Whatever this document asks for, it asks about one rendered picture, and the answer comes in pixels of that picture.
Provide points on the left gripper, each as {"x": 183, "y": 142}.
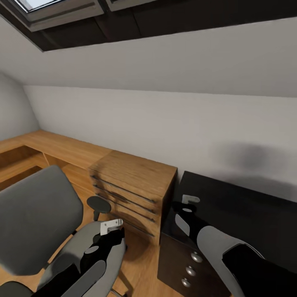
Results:
{"x": 114, "y": 237}

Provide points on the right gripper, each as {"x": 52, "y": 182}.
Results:
{"x": 178, "y": 205}

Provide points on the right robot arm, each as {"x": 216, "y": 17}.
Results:
{"x": 243, "y": 270}

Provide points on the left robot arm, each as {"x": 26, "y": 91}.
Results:
{"x": 71, "y": 282}

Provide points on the cabinet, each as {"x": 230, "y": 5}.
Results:
{"x": 140, "y": 192}
{"x": 188, "y": 272}

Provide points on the desk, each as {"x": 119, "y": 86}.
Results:
{"x": 266, "y": 222}

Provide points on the swivel chair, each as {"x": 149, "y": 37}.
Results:
{"x": 37, "y": 214}

